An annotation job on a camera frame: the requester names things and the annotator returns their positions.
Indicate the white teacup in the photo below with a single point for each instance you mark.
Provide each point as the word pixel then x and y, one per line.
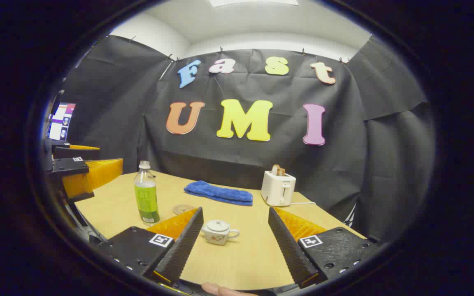
pixel 216 239

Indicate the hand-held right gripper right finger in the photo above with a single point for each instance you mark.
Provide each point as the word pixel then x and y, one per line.
pixel 288 250

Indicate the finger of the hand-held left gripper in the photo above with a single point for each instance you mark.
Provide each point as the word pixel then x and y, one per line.
pixel 66 152
pixel 68 166

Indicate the clear water bottle green label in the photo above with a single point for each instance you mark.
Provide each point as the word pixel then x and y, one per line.
pixel 146 201

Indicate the black backdrop cloth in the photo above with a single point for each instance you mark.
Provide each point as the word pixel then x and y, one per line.
pixel 237 160

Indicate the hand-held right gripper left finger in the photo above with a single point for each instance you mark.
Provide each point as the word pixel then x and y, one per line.
pixel 183 250

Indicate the round cork coaster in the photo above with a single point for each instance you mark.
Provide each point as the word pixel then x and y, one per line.
pixel 180 209

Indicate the bread slice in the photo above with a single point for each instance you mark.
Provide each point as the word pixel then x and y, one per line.
pixel 277 170

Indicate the blue towel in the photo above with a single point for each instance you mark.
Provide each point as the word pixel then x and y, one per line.
pixel 220 193

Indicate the white toaster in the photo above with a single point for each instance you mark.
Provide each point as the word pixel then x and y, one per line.
pixel 276 191

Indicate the computer monitor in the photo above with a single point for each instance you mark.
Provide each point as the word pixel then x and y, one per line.
pixel 61 121

